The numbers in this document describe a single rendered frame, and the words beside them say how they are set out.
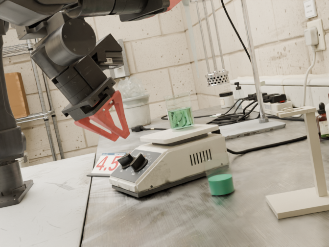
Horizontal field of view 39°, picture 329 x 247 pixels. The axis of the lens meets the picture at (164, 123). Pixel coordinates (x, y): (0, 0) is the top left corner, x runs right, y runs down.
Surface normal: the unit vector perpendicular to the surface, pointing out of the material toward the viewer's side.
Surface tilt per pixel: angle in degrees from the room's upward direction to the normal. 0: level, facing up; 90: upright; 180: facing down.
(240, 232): 0
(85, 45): 82
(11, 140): 99
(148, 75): 90
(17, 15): 153
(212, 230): 0
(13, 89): 91
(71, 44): 82
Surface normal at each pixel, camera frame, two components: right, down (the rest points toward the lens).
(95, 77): 0.59, -0.16
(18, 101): 0.22, 0.05
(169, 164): 0.47, 0.01
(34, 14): -0.18, 0.97
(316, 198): -0.19, -0.98
